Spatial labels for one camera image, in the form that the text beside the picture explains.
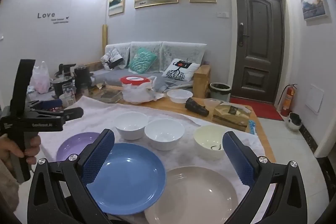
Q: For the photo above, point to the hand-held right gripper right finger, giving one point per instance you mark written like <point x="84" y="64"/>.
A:
<point x="239" y="158"/>

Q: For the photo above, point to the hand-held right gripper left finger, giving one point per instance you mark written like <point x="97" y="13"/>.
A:
<point x="98" y="158"/>

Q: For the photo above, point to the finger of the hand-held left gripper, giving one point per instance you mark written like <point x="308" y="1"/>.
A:
<point x="52" y="103"/>
<point x="74" y="112"/>

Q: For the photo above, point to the person's left forearm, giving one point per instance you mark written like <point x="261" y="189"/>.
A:
<point x="8" y="184"/>

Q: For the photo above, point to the person's left hand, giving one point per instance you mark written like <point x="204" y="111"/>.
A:
<point x="32" y="150"/>

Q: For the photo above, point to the glass cup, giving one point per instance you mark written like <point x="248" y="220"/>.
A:
<point x="68" y="94"/>

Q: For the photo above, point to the black pot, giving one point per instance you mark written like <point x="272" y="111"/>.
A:
<point x="59" y="85"/>

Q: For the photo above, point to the pink plastic bag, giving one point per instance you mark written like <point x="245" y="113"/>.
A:
<point x="40" y="79"/>

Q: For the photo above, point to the purple plate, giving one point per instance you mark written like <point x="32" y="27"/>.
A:
<point x="68" y="145"/>

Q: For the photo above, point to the cream bowl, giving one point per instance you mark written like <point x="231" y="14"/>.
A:
<point x="207" y="146"/>

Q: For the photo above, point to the blue packet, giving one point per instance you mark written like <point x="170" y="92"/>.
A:
<point x="252" y="127"/>

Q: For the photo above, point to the black appliance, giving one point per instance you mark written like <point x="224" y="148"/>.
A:
<point x="65" y="70"/>

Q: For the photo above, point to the black kettle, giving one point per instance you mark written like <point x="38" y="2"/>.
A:
<point x="82" y="77"/>

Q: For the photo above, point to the blue plate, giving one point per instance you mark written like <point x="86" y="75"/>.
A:
<point x="131" y="174"/>

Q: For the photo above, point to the clear glass tray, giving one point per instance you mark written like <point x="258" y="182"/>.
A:
<point x="111" y="95"/>

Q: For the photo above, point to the gold bag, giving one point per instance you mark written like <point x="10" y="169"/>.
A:
<point x="228" y="116"/>

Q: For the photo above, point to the red doormat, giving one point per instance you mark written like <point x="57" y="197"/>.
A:
<point x="262" y="108"/>

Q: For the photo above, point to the beige plate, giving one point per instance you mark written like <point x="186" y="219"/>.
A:
<point x="191" y="195"/>

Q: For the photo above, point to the clear plastic cup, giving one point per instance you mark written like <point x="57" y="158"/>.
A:
<point x="211" y="103"/>

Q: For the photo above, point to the white plastic bag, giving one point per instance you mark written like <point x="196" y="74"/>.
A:
<point x="136" y="95"/>

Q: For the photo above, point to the black and white pillow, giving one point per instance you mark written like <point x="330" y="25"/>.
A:
<point x="111" y="58"/>

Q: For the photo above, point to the white helmet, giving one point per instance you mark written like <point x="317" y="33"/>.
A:
<point x="294" y="121"/>

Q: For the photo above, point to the dark pouch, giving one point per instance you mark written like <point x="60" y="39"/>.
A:
<point x="195" y="107"/>

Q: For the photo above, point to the trash bin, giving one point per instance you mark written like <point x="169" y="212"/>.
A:
<point x="219" y="94"/>

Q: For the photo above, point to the red lid container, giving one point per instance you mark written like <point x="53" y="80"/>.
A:
<point x="135" y="79"/>

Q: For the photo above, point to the red fire extinguisher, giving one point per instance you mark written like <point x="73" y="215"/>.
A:
<point x="288" y="100"/>

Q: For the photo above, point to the rolled wooden mat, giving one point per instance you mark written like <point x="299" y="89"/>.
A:
<point x="104" y="40"/>

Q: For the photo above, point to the thin white plastic bowl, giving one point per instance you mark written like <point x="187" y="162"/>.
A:
<point x="179" y="98"/>

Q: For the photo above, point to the wooden side table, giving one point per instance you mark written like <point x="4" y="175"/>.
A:
<point x="202" y="82"/>

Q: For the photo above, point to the teal pillow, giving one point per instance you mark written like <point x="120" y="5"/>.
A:
<point x="141" y="60"/>

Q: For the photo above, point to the white tree print pillow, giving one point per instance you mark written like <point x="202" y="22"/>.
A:
<point x="179" y="70"/>

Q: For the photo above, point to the grey sofa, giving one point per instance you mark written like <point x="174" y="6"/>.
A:
<point x="170" y="50"/>

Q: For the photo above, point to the brown door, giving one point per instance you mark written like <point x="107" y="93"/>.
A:
<point x="260" y="43"/>

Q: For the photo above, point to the small framed painting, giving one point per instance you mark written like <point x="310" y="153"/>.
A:
<point x="116" y="1"/>

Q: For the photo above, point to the white framed painting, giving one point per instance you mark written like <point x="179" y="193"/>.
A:
<point x="313" y="2"/>

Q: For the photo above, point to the wall lettering decal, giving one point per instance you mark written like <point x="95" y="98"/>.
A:
<point x="46" y="15"/>

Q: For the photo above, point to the white wall panel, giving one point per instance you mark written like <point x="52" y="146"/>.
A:
<point x="314" y="98"/>

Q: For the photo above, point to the light switch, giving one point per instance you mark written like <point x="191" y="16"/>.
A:
<point x="222" y="14"/>

